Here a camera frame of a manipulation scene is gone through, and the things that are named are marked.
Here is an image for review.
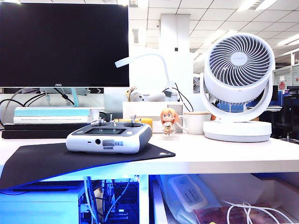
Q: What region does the white desk drawer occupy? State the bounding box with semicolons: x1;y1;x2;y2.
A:
149;174;299;224

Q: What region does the black open computer chassis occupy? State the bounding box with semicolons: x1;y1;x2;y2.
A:
101;178;140;224

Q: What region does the white desk organizer box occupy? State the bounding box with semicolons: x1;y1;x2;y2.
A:
122;100;184;122

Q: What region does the yellow rectangular block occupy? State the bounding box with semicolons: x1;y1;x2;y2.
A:
114;118;153;129

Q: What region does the grey rounded plush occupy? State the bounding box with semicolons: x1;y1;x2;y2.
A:
147;91;167;102

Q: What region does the orange-haired anime figurine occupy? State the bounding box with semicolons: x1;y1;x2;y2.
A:
158;107;181;140

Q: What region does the beige plush toy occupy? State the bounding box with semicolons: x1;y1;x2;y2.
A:
125;85;145;102

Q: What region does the white partition panel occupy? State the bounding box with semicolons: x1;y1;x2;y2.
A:
129;45;194;94

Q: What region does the white mug wooden lid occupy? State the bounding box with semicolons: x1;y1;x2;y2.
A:
178;111;212;135

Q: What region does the white gooseneck desk lamp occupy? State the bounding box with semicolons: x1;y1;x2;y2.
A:
114;52;179;96

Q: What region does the white grey remote controller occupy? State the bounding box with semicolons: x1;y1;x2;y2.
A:
65;113;153;154

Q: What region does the small white background fan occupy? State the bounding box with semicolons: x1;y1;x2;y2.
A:
192;76;201;93

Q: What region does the white round desk fan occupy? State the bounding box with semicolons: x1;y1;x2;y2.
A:
199;32;276;143

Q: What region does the white power strip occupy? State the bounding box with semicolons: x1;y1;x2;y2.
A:
168;175;209;213

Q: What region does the teal book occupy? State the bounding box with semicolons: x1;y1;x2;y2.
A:
14;109;91;117

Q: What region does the white book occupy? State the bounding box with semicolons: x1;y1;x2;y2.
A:
13;116;90;124

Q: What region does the clear plastic bag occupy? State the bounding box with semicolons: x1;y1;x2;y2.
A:
158;174;223;224

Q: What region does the black AOC computer monitor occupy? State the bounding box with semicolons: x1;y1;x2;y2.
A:
0;2;130;88

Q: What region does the black mouse pad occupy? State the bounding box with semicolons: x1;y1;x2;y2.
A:
0;142;177;190

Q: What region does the red patterned packet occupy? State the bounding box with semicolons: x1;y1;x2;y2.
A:
192;202;291;224

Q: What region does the black office chair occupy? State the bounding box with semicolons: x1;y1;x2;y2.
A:
278;94;299;141

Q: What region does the white computer tower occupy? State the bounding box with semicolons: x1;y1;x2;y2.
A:
0;182;85;224

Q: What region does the black lamp cable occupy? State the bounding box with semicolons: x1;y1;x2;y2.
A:
162;81;194;112

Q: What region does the black monitor cable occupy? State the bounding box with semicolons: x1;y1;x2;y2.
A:
53;87;75;106

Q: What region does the white cable bundle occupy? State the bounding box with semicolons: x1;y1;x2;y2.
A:
83;176;99;224

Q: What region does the white coiled cable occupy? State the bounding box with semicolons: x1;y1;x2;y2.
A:
220;199;294;224

